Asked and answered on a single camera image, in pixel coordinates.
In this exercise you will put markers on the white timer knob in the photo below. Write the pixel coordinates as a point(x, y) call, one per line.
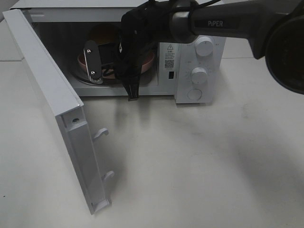
point(199, 75)

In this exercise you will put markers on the white microwave door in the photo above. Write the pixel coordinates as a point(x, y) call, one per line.
point(63, 110)

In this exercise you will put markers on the burger with yellow cheese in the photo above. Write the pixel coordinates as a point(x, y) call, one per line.
point(104, 33)

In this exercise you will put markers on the pink plate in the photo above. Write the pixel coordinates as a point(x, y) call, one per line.
point(147, 64)

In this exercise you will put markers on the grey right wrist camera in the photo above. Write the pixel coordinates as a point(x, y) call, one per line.
point(93, 62)

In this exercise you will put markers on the glass microwave turntable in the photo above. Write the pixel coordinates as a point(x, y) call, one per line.
point(146, 78)

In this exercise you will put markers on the white microwave oven body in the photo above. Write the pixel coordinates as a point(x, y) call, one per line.
point(185, 71)

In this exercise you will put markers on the round white door button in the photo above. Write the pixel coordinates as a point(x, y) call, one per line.
point(194, 94)

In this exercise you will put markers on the white warning label sticker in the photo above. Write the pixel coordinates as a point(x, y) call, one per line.
point(169, 55)

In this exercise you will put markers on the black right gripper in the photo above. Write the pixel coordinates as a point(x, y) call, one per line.
point(126, 56)

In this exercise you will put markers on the upper white power knob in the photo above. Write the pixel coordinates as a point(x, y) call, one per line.
point(204, 46)

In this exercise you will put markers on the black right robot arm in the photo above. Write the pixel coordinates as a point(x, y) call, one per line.
point(273, 28)

